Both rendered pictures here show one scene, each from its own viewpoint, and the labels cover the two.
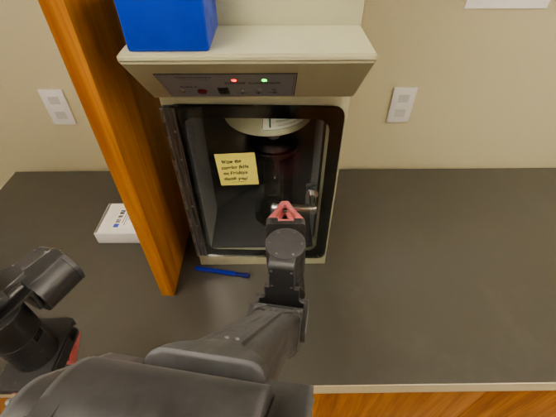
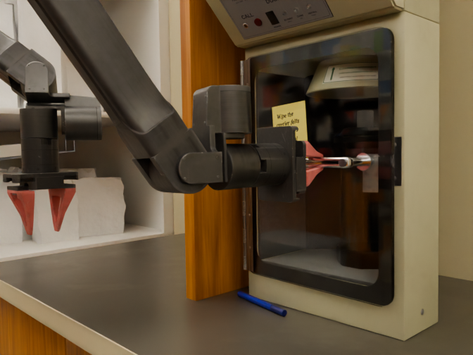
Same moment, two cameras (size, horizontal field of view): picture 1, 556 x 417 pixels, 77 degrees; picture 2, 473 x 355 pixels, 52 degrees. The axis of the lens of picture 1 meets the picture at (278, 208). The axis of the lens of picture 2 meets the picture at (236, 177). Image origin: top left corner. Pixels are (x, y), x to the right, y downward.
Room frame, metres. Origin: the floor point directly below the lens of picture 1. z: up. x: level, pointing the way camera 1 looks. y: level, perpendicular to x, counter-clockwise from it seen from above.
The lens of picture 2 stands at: (-0.09, -0.47, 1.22)
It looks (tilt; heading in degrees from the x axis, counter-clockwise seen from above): 3 degrees down; 48
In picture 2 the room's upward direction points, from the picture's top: 1 degrees counter-clockwise
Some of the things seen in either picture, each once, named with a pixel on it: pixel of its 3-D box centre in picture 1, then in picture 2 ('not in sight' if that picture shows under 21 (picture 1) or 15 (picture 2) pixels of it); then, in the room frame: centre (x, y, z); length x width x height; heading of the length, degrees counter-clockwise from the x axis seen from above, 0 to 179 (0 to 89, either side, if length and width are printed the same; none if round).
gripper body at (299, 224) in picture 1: (285, 251); (265, 164); (0.38, -0.01, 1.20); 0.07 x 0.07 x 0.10; 0
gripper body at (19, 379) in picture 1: (29, 345); (40, 161); (0.21, 0.34, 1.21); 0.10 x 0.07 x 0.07; 1
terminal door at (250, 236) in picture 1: (259, 195); (309, 167); (0.54, 0.04, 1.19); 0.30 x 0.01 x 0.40; 89
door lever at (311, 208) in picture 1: (294, 202); (333, 162); (0.50, -0.03, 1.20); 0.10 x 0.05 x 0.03; 89
